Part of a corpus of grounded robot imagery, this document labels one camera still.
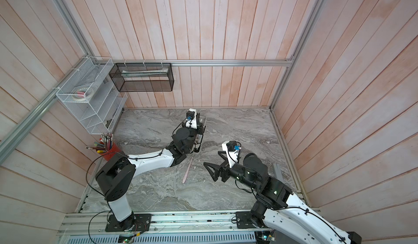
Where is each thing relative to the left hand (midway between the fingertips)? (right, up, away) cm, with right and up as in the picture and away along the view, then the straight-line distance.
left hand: (199, 115), depth 81 cm
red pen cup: (-49, -21, +5) cm, 53 cm away
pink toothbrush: (-8, -34, +5) cm, 35 cm away
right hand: (+6, -18, -17) cm, 25 cm away
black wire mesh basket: (-38, +26, +24) cm, 52 cm away
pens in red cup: (-50, -15, +3) cm, 52 cm away
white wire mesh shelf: (-49, +1, -2) cm, 49 cm away
